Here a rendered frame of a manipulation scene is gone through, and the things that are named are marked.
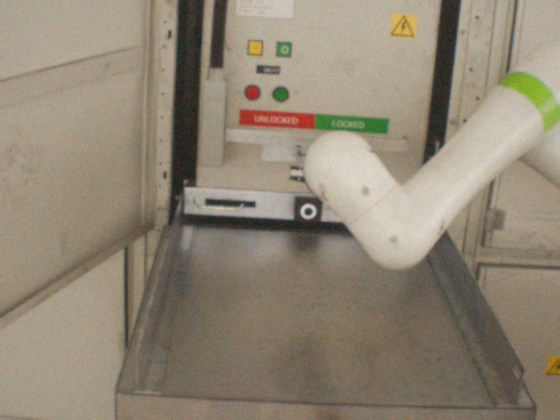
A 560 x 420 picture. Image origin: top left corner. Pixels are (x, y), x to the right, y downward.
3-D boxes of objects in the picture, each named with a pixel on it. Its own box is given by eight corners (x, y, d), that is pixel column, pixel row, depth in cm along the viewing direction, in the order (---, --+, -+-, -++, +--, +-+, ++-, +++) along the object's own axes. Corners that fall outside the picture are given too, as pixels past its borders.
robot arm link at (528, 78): (588, 99, 145) (536, 58, 149) (614, 57, 134) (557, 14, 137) (532, 158, 139) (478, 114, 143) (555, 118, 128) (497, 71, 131)
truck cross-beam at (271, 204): (427, 227, 185) (430, 201, 183) (183, 213, 183) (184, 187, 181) (423, 219, 190) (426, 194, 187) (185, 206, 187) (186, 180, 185)
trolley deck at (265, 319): (530, 439, 121) (538, 406, 119) (115, 424, 118) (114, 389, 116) (443, 264, 184) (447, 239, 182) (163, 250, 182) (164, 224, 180)
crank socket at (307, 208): (321, 223, 181) (323, 201, 179) (293, 221, 181) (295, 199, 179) (320, 218, 184) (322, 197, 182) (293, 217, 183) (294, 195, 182)
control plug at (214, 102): (223, 168, 169) (227, 83, 163) (199, 166, 169) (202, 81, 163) (224, 157, 176) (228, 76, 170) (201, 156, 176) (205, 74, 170)
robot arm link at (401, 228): (477, 97, 140) (510, 75, 130) (521, 150, 140) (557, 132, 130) (334, 233, 128) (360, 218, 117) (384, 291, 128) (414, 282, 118)
